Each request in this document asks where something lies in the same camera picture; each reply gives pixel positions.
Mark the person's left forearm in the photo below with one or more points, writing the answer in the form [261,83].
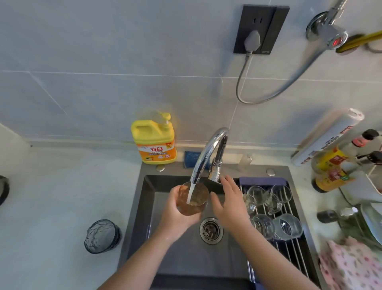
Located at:
[140,263]

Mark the blue sponge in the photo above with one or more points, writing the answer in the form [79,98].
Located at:
[191,159]

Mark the black round object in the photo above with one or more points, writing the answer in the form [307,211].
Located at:
[3,191]

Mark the white cling wrap box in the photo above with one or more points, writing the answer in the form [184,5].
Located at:
[325,139]

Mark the pink floral cloth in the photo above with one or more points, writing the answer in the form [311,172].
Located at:
[352,266]

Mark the chrome curved faucet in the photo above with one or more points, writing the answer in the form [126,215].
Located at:
[209,149]

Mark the black wall socket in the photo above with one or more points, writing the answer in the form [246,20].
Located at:
[268,24]

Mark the stacked plates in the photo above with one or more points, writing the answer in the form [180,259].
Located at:
[373,222]

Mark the white plastic container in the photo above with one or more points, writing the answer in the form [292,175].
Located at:
[365,186]

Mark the dark textured glass cup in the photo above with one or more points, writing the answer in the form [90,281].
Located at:
[102,236]

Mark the person's right middle finger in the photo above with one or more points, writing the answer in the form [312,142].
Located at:
[231,183]

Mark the person's right thumb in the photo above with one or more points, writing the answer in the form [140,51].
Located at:
[215,204]

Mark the chrome wall valve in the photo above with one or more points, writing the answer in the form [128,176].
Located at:
[326,30]

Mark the yellow label sauce bottle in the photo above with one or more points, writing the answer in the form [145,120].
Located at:
[331,159]

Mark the small clear bottle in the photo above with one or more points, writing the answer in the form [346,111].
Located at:
[245,161]

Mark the metal roll-up drying rack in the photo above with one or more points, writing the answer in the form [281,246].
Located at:
[294,251]

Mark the person's left hand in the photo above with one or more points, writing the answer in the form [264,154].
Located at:
[171,216]

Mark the grey power plug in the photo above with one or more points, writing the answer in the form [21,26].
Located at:
[252,40]

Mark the yellow dish soap bottle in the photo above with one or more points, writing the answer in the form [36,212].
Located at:
[155,140]

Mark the small dark bottle silver cap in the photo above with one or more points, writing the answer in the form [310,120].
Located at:
[331,215]

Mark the dark sauce bottle red label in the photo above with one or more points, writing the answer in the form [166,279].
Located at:
[332,179]

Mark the person's right hand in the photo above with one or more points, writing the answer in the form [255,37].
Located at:
[231,207]

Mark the person's left thumb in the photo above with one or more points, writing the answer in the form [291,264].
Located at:
[175,195]

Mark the dark steel sink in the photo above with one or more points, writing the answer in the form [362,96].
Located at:
[179,263]

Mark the person's right forearm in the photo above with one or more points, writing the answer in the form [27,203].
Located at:
[268,260]

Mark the round metal sink drain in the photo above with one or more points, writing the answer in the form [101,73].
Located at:
[211,231]

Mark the round metal sink button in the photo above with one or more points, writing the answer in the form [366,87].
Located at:
[160,168]
[271,172]

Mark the small clear glass cup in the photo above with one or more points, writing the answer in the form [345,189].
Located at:
[257,194]
[282,193]
[273,205]
[249,206]

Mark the amber drinking glass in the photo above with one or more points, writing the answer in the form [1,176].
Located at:
[197,195]

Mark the large clear glass tumbler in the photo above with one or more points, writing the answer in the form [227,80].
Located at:
[262,226]
[288,227]

